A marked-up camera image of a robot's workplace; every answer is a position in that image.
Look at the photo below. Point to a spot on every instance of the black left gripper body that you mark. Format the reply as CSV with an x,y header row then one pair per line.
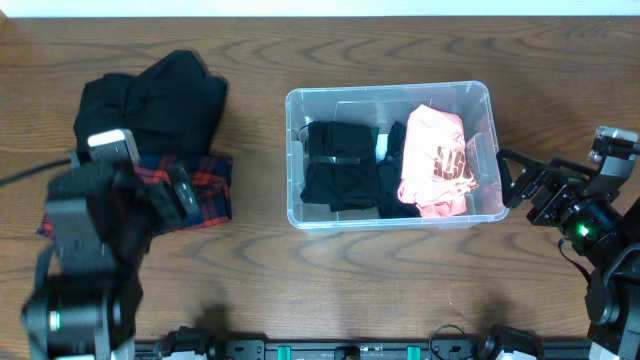
x,y
163,196

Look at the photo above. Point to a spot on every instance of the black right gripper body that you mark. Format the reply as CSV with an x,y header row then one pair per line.
x,y
574,189

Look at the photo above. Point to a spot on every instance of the red navy plaid shirt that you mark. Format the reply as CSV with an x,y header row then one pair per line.
x,y
210,190

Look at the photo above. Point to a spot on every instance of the pink printed shirt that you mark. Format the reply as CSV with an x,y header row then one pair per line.
x,y
435,175

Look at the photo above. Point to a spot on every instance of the large black hoodie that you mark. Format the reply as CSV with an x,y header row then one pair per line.
x,y
174,106

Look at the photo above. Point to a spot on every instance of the clear plastic storage bin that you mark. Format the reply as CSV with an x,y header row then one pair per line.
x,y
379,107

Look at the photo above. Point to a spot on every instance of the green garment with ribbon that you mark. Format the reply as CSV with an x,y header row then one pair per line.
x,y
375,135

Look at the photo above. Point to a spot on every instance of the black garment with tape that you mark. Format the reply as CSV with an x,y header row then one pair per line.
x,y
342,169

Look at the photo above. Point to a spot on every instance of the dark navy garment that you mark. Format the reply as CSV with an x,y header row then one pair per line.
x,y
389,171

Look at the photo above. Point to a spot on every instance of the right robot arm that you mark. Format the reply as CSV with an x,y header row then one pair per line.
x,y
577,201

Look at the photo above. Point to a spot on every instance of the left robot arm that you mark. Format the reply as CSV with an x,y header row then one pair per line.
x,y
86,285

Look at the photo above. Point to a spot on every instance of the black mounting rail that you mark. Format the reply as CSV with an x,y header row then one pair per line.
x,y
499,343

